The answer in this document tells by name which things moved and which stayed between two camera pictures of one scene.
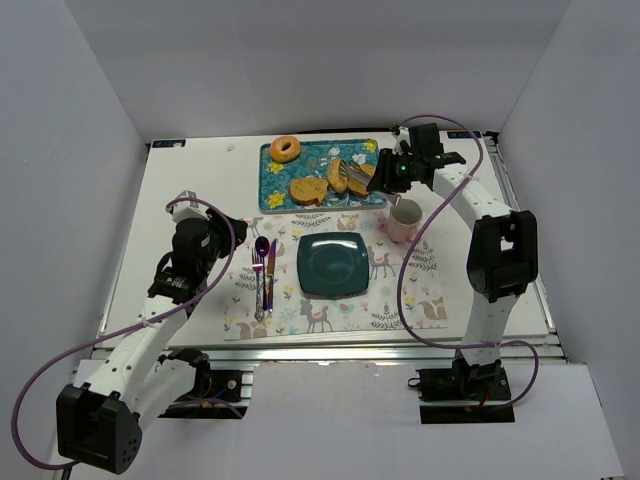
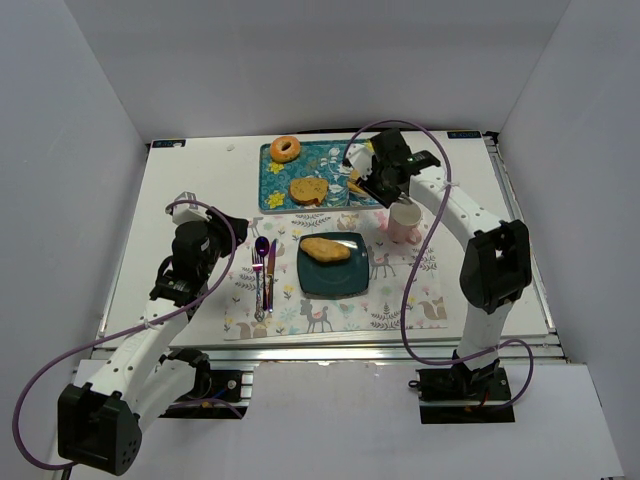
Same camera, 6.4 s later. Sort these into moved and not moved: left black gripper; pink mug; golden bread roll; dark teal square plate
Moved: golden bread roll
Not moved: pink mug; dark teal square plate; left black gripper
